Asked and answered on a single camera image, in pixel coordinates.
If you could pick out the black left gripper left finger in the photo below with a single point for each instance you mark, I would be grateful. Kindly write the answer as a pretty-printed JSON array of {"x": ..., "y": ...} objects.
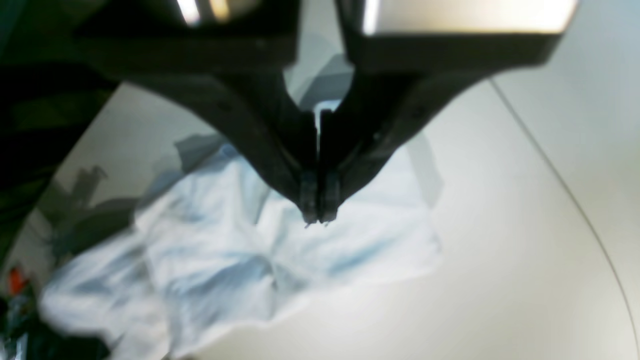
[{"x": 61, "y": 58}]

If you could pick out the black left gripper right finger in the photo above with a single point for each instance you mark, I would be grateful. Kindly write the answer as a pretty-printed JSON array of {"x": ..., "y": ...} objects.
[{"x": 410, "y": 59}]

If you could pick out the white t-shirt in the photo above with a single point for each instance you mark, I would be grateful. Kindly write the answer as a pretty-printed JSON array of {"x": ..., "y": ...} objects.
[{"x": 214, "y": 249}]

